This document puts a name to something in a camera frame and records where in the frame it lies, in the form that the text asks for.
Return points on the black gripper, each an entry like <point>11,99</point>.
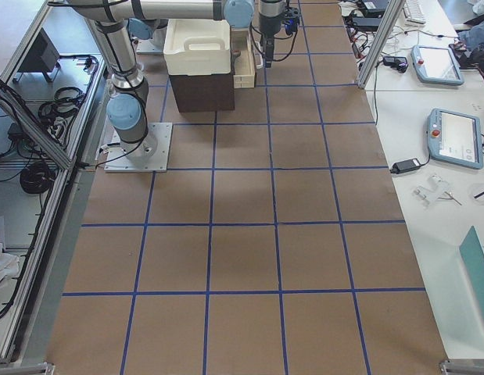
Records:
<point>269,23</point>

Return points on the grey orange scissors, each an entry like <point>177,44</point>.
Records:
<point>235,54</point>

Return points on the wooden drawer with white handle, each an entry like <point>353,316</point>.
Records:
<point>244,73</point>

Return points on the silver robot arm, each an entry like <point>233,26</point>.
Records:
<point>271,14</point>
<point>107,21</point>

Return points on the white plastic tray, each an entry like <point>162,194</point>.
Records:
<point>197,47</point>

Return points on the dark brown wooden cabinet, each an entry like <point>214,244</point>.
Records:
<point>203,93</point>

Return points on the blue teach pendant far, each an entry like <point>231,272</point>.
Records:
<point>436,65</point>

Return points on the blue teach pendant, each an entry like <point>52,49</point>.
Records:
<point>436,65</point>
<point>455,138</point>

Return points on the black power adapter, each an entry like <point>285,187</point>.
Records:
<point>405,166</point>

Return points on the blue teach pendant near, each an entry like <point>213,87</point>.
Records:
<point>455,138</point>

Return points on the teal folder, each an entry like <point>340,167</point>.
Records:
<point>472,255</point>

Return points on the aluminium frame post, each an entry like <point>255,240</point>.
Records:
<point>385,28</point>

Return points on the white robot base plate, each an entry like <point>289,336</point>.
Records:
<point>151,155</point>

